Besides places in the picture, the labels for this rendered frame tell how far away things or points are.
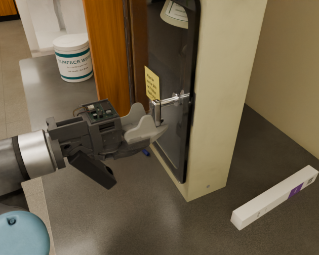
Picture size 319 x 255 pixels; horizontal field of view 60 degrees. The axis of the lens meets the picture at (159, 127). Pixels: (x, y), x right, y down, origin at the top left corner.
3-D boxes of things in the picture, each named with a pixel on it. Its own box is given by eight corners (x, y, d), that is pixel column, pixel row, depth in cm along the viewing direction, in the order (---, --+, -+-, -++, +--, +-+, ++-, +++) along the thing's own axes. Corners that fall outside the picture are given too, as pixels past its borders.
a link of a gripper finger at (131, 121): (163, 100, 53) (118, 114, 49) (163, 125, 56) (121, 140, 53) (155, 93, 55) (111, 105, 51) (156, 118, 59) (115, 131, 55)
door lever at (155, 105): (177, 136, 57) (172, 128, 59) (180, 96, 51) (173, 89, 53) (154, 143, 55) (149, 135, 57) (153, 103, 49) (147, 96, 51)
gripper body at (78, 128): (125, 117, 45) (48, 138, 41) (129, 157, 50) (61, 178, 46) (110, 96, 51) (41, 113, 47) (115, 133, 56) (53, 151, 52)
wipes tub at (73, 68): (88, 66, 122) (83, 31, 113) (96, 78, 113) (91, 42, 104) (58, 71, 118) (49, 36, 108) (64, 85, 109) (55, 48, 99)
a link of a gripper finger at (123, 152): (152, 143, 49) (103, 156, 47) (152, 150, 50) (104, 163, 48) (143, 128, 53) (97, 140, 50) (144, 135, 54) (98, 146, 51)
